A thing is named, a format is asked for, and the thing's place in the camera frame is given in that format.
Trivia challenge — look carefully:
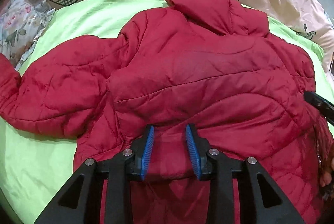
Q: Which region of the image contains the green bed sheet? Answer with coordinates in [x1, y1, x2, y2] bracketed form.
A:
[0, 0, 326, 224]

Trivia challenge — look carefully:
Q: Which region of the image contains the floral ruffled pillow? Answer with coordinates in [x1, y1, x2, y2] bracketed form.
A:
[1, 0, 56, 70]

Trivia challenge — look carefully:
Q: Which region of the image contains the red puffer jacket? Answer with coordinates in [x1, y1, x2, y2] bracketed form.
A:
[0, 0, 334, 224]

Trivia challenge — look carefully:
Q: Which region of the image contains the person's right hand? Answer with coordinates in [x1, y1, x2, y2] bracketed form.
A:
[320, 145, 334, 187]

